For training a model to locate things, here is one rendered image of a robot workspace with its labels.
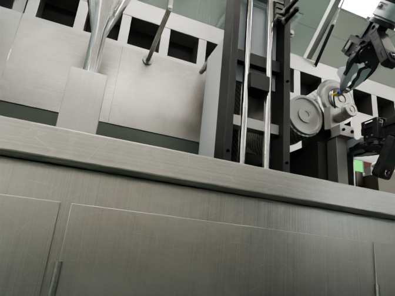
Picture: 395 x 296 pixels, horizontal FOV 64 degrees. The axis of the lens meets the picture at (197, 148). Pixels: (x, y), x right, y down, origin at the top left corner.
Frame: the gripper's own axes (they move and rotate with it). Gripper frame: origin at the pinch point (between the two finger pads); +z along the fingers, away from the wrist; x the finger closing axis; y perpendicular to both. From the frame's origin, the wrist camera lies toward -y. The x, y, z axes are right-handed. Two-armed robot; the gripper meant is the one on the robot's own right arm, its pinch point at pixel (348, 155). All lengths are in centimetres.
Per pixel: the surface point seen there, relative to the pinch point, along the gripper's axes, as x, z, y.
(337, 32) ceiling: -117, 117, 171
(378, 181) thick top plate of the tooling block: -4.2, -6.4, -8.5
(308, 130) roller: 16.8, -2.3, 3.8
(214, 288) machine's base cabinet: 55, -29, -36
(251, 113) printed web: 24.3, 17.5, 14.9
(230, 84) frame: 48, -16, 3
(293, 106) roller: 21.9, -2.3, 10.1
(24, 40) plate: 100, 30, 26
